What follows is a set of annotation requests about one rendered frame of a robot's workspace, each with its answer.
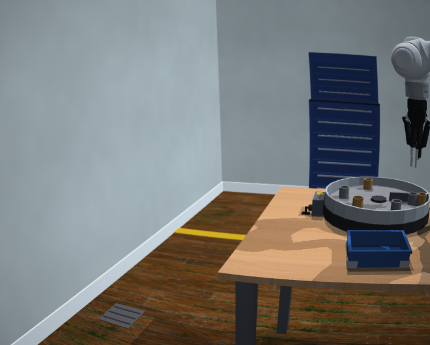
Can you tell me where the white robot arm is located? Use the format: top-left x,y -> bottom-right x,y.
391,36 -> 430,100

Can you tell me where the bronze bushing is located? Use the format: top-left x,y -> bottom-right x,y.
363,178 -> 373,190
352,196 -> 363,208
417,193 -> 427,206

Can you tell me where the grey metal bushing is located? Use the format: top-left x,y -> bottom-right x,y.
408,192 -> 418,205
391,199 -> 401,211
339,185 -> 349,199

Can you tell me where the blue crate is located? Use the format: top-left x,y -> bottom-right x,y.
346,230 -> 412,268

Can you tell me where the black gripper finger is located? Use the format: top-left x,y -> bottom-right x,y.
402,115 -> 417,166
415,116 -> 430,168

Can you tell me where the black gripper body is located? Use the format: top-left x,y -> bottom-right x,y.
408,98 -> 427,126

